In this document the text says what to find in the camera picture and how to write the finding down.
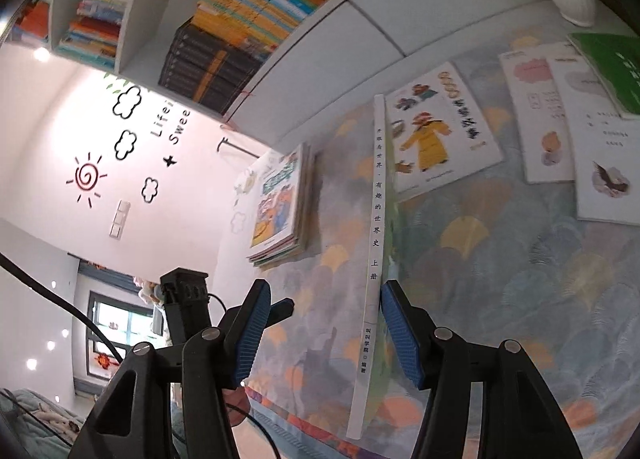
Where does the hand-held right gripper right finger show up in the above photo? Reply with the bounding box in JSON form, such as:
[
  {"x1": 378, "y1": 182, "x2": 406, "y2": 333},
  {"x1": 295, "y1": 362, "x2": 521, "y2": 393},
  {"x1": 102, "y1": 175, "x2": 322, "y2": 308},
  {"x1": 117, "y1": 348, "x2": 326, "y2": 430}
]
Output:
[{"x1": 380, "y1": 280, "x2": 583, "y2": 459}]

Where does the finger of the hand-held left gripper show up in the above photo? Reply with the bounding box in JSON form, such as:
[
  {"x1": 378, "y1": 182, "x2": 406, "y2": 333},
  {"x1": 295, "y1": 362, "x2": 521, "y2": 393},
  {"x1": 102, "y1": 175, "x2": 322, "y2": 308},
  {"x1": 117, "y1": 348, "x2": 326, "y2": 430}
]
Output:
[{"x1": 269, "y1": 298, "x2": 296, "y2": 329}]

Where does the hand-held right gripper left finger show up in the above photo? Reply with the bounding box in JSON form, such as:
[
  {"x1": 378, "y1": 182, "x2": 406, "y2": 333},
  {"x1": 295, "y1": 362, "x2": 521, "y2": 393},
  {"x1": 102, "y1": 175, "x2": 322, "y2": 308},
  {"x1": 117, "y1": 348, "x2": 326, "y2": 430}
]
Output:
[{"x1": 67, "y1": 279, "x2": 273, "y2": 459}]

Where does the thick white spine book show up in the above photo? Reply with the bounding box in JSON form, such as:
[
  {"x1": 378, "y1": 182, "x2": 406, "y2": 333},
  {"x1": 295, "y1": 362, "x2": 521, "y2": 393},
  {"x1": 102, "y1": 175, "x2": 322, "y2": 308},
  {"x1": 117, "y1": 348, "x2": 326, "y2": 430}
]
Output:
[{"x1": 345, "y1": 94, "x2": 401, "y2": 440}]

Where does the stack of picture books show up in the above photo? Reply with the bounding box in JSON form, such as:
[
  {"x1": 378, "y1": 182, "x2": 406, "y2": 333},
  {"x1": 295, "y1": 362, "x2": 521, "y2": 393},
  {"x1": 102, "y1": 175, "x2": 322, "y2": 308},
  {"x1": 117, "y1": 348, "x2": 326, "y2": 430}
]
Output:
[{"x1": 245, "y1": 142, "x2": 317, "y2": 268}]

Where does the bright green cover book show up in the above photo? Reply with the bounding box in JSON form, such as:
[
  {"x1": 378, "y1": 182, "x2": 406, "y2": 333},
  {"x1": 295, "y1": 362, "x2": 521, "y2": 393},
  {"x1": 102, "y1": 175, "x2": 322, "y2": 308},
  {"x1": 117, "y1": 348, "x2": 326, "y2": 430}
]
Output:
[{"x1": 567, "y1": 32, "x2": 640, "y2": 120}]

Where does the row of thin colourful books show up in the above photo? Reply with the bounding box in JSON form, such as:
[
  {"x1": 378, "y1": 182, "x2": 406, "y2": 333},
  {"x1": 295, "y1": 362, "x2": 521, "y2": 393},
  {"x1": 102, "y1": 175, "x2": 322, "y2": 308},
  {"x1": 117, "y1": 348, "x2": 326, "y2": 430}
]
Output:
[{"x1": 55, "y1": 0, "x2": 136, "y2": 70}]

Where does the row of yellow spine books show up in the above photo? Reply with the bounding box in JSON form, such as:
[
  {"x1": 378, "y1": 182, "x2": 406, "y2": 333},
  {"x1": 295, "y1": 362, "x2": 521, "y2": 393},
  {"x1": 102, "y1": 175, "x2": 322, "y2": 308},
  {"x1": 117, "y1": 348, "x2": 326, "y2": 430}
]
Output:
[{"x1": 192, "y1": 0, "x2": 346, "y2": 62}]

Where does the person's left hand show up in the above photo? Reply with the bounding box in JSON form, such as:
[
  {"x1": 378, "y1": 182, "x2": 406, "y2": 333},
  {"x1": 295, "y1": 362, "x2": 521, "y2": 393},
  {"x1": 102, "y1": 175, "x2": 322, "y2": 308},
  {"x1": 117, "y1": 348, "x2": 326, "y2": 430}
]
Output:
[{"x1": 220, "y1": 384, "x2": 251, "y2": 445}]

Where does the plush toy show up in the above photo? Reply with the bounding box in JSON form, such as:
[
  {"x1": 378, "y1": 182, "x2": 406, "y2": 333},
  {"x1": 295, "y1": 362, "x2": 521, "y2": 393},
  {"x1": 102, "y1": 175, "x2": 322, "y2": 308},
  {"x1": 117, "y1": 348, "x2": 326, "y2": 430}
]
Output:
[{"x1": 134, "y1": 276, "x2": 163, "y2": 310}]

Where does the window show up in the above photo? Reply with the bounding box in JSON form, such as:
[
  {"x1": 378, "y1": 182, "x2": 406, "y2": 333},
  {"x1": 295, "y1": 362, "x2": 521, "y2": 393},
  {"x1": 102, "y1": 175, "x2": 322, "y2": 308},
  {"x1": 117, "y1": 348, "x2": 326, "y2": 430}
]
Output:
[{"x1": 75, "y1": 259, "x2": 168, "y2": 395}]

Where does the fan pattern tablecloth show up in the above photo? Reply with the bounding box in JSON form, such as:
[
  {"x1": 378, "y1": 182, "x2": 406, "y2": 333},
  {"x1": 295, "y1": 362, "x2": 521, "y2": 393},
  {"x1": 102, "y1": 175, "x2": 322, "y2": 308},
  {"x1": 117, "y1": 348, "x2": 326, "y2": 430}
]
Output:
[{"x1": 245, "y1": 26, "x2": 640, "y2": 459}]

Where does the metal rod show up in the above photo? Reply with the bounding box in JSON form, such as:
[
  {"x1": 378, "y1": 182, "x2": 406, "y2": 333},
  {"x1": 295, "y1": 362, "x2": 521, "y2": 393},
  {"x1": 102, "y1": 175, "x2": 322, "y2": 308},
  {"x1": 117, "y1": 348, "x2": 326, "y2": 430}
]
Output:
[{"x1": 217, "y1": 136, "x2": 262, "y2": 161}]

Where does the teal bed quilt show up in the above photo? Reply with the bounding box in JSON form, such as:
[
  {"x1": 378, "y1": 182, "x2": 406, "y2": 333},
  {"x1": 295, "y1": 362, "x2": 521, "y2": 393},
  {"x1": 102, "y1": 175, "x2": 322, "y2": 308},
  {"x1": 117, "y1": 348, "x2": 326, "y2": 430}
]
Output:
[{"x1": 0, "y1": 386, "x2": 86, "y2": 459}]

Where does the yellow figure cartoon book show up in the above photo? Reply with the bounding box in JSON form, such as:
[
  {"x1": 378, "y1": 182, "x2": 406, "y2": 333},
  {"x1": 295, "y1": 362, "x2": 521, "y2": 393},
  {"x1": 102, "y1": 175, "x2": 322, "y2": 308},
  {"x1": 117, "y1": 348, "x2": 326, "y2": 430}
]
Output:
[{"x1": 387, "y1": 60, "x2": 505, "y2": 202}]

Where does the pink cloud cover book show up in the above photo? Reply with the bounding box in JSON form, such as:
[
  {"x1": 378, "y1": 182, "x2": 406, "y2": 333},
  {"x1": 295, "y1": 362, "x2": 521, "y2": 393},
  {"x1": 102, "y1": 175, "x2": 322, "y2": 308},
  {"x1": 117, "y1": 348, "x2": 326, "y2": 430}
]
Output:
[{"x1": 498, "y1": 42, "x2": 576, "y2": 185}]

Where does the eagle picture white book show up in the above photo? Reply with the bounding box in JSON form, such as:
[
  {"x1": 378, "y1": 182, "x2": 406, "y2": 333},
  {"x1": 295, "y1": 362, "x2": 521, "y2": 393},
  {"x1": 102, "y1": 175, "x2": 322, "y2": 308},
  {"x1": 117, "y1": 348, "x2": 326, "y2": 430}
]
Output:
[{"x1": 546, "y1": 52, "x2": 640, "y2": 226}]

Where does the white bookshelf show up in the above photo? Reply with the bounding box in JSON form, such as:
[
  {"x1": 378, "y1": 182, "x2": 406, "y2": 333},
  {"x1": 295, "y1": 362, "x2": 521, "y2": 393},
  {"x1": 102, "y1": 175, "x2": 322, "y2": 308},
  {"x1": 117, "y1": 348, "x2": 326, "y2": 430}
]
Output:
[{"x1": 10, "y1": 0, "x2": 551, "y2": 150}]

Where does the black cable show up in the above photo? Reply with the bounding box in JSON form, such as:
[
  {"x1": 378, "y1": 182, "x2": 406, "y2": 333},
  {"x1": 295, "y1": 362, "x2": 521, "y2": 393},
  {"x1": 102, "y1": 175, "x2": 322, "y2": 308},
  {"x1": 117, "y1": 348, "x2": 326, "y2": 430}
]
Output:
[
  {"x1": 207, "y1": 291, "x2": 281, "y2": 459},
  {"x1": 0, "y1": 251, "x2": 133, "y2": 365}
]

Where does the white light switch panel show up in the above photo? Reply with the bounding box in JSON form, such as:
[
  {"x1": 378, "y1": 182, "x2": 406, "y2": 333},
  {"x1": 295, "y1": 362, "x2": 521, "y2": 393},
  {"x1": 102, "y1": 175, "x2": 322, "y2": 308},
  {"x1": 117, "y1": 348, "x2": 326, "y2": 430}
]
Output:
[{"x1": 109, "y1": 199, "x2": 132, "y2": 240}]

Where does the red sun wall sticker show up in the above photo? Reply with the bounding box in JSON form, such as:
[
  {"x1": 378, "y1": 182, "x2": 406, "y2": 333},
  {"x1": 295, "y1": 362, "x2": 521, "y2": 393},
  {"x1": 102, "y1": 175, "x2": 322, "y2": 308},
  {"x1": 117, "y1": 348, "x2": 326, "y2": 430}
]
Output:
[{"x1": 66, "y1": 153, "x2": 108, "y2": 210}]

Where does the black wall lettering sticker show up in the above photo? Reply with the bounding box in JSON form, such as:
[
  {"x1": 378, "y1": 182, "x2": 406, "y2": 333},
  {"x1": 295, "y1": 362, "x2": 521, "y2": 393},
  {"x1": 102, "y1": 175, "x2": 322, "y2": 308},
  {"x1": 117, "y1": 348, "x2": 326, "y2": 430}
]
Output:
[{"x1": 150, "y1": 100, "x2": 193, "y2": 147}]

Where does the red string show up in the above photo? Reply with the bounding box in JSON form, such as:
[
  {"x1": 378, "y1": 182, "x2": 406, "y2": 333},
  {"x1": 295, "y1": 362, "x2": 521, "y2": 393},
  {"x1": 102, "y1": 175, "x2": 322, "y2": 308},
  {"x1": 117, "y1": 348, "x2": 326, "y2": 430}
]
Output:
[{"x1": 220, "y1": 86, "x2": 251, "y2": 131}]

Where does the green leaf wall sticker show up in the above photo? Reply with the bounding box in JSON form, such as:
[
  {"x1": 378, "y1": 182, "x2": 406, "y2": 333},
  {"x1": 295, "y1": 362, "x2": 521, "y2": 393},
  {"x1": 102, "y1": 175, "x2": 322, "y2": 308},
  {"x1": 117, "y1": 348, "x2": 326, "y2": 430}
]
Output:
[{"x1": 102, "y1": 72, "x2": 133, "y2": 95}]

